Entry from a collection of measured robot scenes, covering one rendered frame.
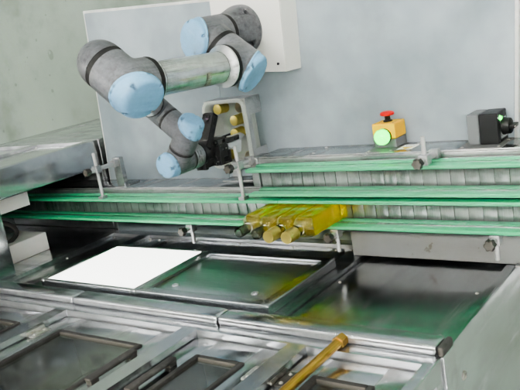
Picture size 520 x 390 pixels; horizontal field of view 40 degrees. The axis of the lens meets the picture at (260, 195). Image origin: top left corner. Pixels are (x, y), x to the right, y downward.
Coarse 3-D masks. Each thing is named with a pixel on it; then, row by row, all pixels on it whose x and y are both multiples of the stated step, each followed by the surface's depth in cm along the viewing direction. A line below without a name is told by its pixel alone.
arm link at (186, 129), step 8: (176, 112) 202; (168, 120) 201; (176, 120) 200; (184, 120) 197; (192, 120) 198; (200, 120) 200; (168, 128) 201; (176, 128) 199; (184, 128) 197; (192, 128) 197; (200, 128) 198; (176, 136) 200; (184, 136) 198; (192, 136) 198; (200, 136) 201; (176, 144) 200; (184, 144) 200; (192, 144) 200; (176, 152) 202; (184, 152) 201; (192, 152) 203
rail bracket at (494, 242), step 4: (492, 236) 172; (496, 236) 172; (500, 236) 172; (504, 236) 178; (488, 240) 170; (492, 240) 169; (496, 240) 171; (500, 240) 172; (484, 244) 170; (488, 244) 169; (492, 244) 168; (496, 244) 169; (500, 244) 172; (488, 248) 169; (492, 248) 169; (496, 248) 173; (496, 252) 173; (496, 256) 174; (496, 260) 174
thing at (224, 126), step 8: (208, 104) 229; (232, 104) 232; (240, 104) 221; (208, 112) 232; (232, 112) 233; (224, 120) 236; (216, 128) 235; (224, 128) 237; (232, 128) 235; (248, 128) 223; (248, 136) 223; (248, 144) 224; (240, 152) 236; (232, 160) 235
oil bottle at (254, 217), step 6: (270, 204) 210; (276, 204) 208; (282, 204) 209; (258, 210) 205; (264, 210) 204; (270, 210) 204; (246, 216) 202; (252, 216) 200; (258, 216) 200; (246, 222) 200; (252, 222) 199; (258, 222) 199
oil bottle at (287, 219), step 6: (300, 204) 204; (306, 204) 203; (312, 204) 202; (294, 210) 199; (300, 210) 198; (306, 210) 198; (282, 216) 195; (288, 216) 194; (294, 216) 194; (276, 222) 194; (282, 222) 193; (288, 222) 192; (288, 228) 192
